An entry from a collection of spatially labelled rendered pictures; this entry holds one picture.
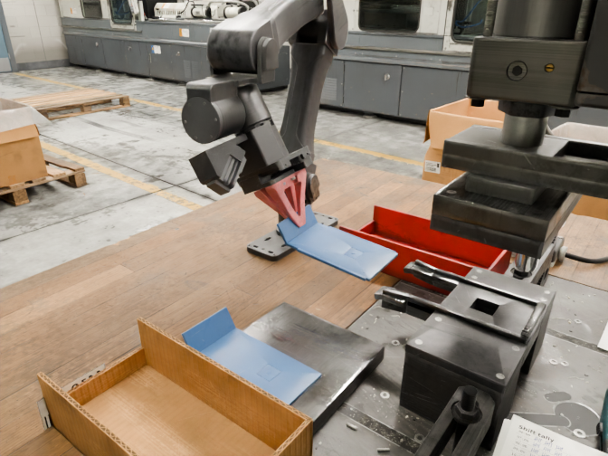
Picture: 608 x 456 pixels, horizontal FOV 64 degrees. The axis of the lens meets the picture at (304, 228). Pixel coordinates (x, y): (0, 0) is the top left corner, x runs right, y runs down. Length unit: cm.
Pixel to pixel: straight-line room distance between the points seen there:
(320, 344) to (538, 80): 37
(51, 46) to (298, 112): 1120
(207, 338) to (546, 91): 44
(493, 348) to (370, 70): 549
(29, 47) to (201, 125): 1120
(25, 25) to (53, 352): 1118
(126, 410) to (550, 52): 53
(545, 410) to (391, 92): 533
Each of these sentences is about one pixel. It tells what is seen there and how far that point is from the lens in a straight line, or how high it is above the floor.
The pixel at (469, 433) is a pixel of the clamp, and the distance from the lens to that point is 46.
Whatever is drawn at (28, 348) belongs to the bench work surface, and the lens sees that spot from 73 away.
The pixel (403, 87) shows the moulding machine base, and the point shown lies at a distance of 572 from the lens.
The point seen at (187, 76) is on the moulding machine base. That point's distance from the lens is 841.
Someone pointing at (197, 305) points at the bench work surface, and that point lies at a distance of 73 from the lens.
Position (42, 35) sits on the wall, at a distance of 1188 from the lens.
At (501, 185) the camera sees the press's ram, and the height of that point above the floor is 115.
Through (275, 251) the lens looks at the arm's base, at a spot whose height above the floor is 91.
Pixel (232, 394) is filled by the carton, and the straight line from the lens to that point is 52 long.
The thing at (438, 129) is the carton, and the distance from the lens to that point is 294.
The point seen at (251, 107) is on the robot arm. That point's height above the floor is 117.
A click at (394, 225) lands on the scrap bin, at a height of 93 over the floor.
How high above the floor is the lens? 130
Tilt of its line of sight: 25 degrees down
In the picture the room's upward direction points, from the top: straight up
